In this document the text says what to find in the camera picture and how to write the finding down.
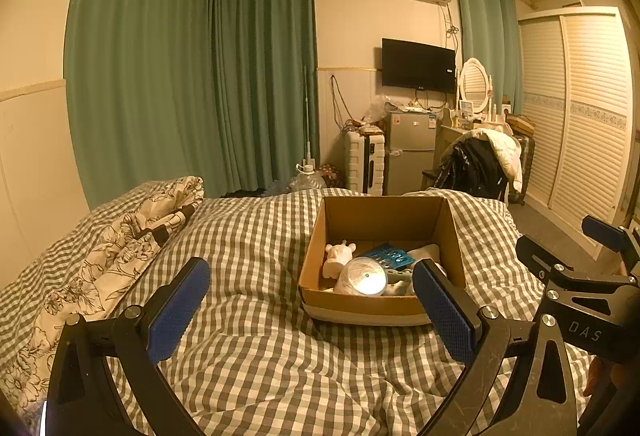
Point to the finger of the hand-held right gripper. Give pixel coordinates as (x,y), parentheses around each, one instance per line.
(537,258)
(607,231)

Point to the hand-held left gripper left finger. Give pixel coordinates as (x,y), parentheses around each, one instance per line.
(180,311)

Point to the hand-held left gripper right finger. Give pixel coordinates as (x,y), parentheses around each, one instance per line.
(442,311)

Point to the white sock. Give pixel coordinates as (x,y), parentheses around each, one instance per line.
(425,252)

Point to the brown cardboard box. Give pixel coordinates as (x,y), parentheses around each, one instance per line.
(380,216)

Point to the small white figurine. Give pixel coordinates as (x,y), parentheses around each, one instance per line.
(339,258)

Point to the floral patterned quilt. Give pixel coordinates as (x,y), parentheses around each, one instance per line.
(115,246)

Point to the dark suitcase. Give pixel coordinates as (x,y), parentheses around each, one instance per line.
(525,166)

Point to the grey checkered blanket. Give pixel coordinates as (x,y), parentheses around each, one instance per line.
(250,241)

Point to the black jacket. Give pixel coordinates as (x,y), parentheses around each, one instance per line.
(472,166)

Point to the white padded coat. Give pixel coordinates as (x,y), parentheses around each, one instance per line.
(502,148)

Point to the white louvred wardrobe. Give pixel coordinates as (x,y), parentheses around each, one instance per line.
(580,116)

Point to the small silver fridge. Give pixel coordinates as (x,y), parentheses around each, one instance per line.
(410,151)

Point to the white suitcase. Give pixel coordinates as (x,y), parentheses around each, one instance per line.
(362,161)

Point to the large clear water bottle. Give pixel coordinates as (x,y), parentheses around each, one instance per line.
(306,180)

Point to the white oval mirror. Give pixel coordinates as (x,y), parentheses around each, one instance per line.
(474,83)

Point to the clear plastic bag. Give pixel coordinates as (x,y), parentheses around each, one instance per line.
(380,108)

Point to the narrow green curtain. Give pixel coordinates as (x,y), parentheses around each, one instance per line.
(482,21)

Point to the wide green curtain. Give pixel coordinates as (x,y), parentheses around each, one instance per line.
(140,66)

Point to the black wall television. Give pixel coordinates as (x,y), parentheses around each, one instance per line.
(419,65)

